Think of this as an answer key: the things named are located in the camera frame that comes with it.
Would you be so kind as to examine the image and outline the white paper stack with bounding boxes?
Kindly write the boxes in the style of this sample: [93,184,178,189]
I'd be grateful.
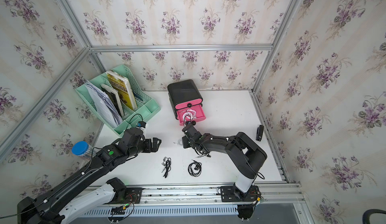
[85,81,123,128]

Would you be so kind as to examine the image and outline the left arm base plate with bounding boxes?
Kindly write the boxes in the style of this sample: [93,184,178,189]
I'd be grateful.
[106,177,143,204]

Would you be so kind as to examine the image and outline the black earphones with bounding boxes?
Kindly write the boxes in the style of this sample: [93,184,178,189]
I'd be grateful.
[188,161,202,177]
[162,157,171,178]

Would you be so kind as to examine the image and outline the black drawer cabinet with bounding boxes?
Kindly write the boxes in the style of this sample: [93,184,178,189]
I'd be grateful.
[167,79,203,120]

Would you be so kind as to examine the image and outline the black white notebook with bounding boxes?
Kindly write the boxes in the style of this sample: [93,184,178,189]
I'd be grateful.
[101,84,124,117]

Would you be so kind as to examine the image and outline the white earphones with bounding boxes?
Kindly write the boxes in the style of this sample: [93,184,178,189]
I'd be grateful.
[183,110,195,122]
[186,108,197,119]

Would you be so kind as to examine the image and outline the pink top drawer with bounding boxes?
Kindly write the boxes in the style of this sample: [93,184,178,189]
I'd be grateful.
[175,98,203,110]

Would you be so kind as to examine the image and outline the aluminium front rail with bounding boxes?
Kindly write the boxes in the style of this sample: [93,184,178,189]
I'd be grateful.
[61,183,314,224]

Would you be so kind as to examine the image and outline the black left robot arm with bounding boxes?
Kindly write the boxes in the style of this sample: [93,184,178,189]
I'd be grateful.
[17,127,161,224]

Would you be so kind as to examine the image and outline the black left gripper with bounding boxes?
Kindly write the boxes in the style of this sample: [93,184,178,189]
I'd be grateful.
[126,137,163,160]

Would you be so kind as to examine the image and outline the black stapler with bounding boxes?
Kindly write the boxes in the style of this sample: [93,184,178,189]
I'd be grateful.
[255,124,264,142]

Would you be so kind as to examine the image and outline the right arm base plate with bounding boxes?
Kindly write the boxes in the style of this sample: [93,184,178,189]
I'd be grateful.
[217,185,261,202]

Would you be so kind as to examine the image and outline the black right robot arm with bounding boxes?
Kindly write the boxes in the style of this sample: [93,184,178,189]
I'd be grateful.
[182,123,267,196]

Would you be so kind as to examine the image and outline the blue lid container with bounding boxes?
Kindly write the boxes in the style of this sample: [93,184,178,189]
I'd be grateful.
[71,141,93,159]

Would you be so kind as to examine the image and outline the yellow book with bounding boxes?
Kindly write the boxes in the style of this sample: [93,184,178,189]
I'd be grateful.
[106,70,138,111]

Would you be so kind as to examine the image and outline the green desk organizer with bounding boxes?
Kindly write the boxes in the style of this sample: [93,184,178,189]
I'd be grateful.
[75,65,161,137]

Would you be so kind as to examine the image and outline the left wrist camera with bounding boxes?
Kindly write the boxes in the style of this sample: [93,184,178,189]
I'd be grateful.
[136,121,146,135]

